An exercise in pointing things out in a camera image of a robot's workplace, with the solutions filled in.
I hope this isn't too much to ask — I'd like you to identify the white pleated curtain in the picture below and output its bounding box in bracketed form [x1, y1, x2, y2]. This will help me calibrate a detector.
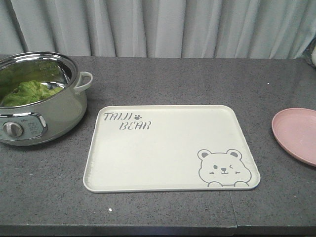
[0, 0, 316, 59]

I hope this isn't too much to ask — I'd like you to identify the green lettuce leaf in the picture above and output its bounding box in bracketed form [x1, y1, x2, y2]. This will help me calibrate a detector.
[0, 61, 65, 107]

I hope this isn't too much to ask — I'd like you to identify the grey stone countertop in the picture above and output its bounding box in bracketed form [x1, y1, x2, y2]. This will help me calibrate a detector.
[0, 56, 316, 236]

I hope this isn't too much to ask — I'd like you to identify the green electric cooking pot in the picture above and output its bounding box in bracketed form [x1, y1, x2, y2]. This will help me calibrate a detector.
[0, 52, 93, 146]

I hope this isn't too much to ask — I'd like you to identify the cream bear serving tray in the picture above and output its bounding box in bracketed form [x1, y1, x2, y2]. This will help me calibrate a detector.
[83, 105, 260, 193]

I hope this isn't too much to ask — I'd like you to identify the pink round plate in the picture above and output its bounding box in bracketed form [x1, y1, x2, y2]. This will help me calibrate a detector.
[271, 108, 316, 166]

